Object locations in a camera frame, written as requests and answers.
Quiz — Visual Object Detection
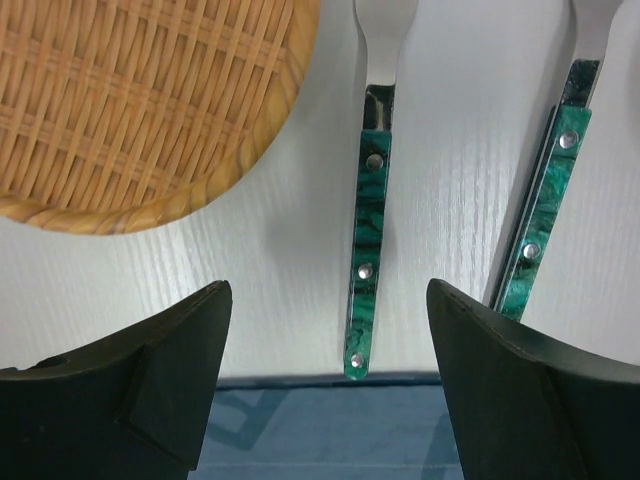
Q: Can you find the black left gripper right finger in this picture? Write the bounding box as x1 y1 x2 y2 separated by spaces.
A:
426 279 639 479

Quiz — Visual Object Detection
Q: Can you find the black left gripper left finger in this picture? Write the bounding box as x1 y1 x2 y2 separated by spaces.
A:
1 281 232 479

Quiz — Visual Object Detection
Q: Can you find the round woven bamboo plate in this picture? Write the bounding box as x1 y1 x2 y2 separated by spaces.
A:
1 1 321 235

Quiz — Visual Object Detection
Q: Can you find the blue cartoon placemat cloth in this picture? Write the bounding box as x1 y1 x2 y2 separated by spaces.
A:
189 377 464 480

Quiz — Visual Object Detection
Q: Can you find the green handled spoon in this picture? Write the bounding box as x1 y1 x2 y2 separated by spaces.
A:
490 1 622 322

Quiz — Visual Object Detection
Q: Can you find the green handled fork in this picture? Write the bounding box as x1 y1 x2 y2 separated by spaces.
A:
343 0 418 381

